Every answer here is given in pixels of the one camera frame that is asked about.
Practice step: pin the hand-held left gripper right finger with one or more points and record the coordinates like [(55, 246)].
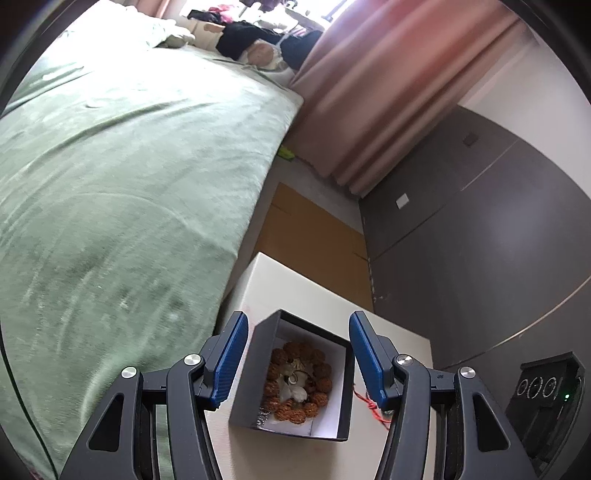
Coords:
[(367, 360)]

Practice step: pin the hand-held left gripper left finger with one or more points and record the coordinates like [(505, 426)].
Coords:
[(228, 364)]

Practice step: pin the black jewelry box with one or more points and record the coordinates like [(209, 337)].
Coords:
[(249, 369)]

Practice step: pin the silver rhinestone jewelry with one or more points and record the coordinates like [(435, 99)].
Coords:
[(263, 417)]

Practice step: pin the white fabric flower jewelry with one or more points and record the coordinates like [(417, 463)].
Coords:
[(291, 392)]

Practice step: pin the flat cardboard sheet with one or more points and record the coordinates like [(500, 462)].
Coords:
[(314, 240)]

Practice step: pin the bed with green sheet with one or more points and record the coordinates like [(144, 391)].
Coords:
[(129, 184)]

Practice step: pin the small green packet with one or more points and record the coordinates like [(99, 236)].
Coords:
[(286, 154)]

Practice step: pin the pink curtain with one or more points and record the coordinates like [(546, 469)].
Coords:
[(392, 83)]

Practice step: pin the white brown cushion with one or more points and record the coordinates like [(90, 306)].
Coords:
[(261, 54)]

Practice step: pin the beige pillow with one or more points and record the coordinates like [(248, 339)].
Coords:
[(180, 39)]

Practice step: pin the pile of dark clothes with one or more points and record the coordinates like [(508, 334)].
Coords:
[(249, 30)]

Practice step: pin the pale green quilt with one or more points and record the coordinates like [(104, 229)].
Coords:
[(154, 25)]

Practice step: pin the white wall socket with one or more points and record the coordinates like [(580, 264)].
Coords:
[(402, 201)]

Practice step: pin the grey wall switch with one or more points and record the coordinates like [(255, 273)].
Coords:
[(471, 139)]

